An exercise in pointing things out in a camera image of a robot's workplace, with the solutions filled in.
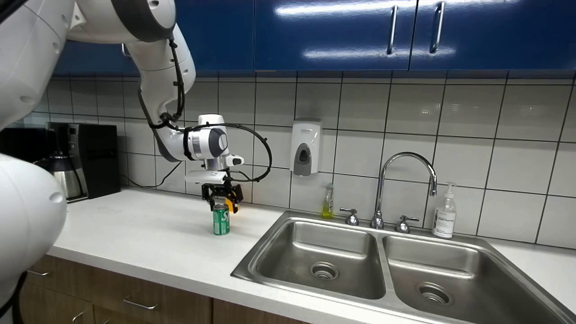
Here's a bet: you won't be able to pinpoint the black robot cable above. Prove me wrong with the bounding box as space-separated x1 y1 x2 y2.
137 23 276 185

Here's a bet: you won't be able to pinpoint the yellow dish soap bottle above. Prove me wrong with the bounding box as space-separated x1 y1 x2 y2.
321 185 334 219

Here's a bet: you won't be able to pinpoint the white wall soap dispenser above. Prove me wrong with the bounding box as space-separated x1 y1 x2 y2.
290 120 323 176

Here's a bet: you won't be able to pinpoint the green soda can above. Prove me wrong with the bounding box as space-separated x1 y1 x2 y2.
213 200 231 236

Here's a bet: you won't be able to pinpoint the orange plastic cup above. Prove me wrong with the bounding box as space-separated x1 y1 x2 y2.
226 198 235 214

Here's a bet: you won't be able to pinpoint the chrome gooseneck faucet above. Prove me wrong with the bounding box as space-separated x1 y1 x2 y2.
339 149 440 236

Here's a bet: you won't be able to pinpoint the stainless steel double sink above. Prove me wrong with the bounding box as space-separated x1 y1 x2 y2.
235 212 576 324

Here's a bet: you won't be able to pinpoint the wooden lower cabinet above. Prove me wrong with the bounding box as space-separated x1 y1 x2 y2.
20 255 303 324

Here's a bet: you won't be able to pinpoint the blue upper cabinets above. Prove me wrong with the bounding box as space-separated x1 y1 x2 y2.
53 0 576 79

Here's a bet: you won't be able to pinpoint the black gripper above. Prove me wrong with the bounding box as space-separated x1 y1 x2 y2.
202 182 244 212

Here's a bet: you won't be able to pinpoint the black coffee maker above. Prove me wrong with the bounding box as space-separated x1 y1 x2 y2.
0 122 121 200

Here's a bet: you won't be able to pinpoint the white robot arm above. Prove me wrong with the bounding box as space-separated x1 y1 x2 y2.
0 0 244 322

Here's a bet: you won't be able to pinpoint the clear hand soap bottle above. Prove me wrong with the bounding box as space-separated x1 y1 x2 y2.
433 187 458 237

